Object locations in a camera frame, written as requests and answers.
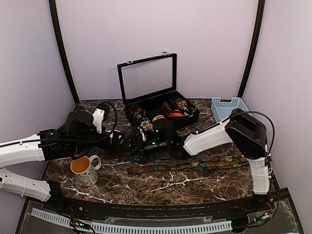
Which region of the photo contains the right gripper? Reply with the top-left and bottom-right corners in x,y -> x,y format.
117,134 -> 170,164

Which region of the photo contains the blue plastic basket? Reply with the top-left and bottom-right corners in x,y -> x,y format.
211,97 -> 249,123

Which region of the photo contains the camouflage patterned necktie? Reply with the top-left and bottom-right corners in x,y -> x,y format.
127,157 -> 249,174

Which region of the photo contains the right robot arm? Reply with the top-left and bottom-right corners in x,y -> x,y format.
125,108 -> 273,212

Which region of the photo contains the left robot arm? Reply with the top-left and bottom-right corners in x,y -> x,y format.
0,109 -> 125,213

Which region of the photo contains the white and orange bowl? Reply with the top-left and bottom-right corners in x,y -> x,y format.
106,130 -> 125,145

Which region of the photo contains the floral dark rolled tie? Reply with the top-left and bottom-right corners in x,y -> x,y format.
139,120 -> 153,131

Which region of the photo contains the cream striped rolled tie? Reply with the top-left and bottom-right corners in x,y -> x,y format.
153,115 -> 165,122

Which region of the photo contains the red dark rolled tie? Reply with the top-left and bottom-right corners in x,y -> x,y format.
130,103 -> 142,116

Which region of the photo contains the brown rolled tie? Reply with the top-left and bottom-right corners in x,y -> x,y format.
160,101 -> 175,116

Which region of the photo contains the orange black rolled tie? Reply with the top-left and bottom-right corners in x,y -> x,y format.
168,109 -> 184,119

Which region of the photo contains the patterned mug with orange liquid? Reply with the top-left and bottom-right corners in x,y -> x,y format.
70,155 -> 102,187

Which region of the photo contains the tan patterned rolled tie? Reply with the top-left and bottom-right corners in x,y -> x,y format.
173,98 -> 188,110

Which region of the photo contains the black tie storage box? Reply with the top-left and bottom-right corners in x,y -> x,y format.
117,53 -> 200,134

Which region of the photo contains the black white rolled tie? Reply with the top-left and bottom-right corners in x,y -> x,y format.
182,106 -> 196,118

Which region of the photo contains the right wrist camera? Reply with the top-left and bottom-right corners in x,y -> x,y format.
138,127 -> 156,141

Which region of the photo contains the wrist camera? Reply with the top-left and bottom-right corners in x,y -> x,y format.
92,102 -> 110,134
138,127 -> 156,141

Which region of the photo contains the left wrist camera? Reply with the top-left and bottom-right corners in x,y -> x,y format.
92,102 -> 110,134

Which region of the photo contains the white perforated cable duct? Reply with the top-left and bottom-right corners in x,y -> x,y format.
31,208 -> 233,234

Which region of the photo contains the black front rail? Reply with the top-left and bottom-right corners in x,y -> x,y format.
25,191 -> 281,220

